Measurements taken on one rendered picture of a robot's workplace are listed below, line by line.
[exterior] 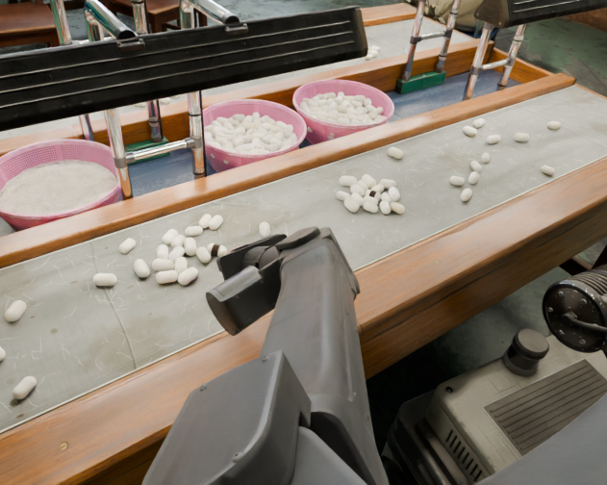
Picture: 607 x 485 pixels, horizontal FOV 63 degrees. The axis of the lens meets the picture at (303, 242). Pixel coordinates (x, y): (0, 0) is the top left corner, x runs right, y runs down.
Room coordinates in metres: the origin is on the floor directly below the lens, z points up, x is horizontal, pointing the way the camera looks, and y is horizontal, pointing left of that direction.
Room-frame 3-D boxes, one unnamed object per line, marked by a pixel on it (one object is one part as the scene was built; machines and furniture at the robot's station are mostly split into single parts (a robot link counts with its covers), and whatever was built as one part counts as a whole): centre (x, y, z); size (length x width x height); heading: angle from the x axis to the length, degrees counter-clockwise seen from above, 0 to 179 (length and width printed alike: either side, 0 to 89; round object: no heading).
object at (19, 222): (0.79, 0.50, 0.72); 0.27 x 0.27 x 0.10
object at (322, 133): (1.23, -0.07, 0.72); 0.27 x 0.27 x 0.10
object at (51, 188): (0.79, 0.50, 0.71); 0.22 x 0.22 x 0.06
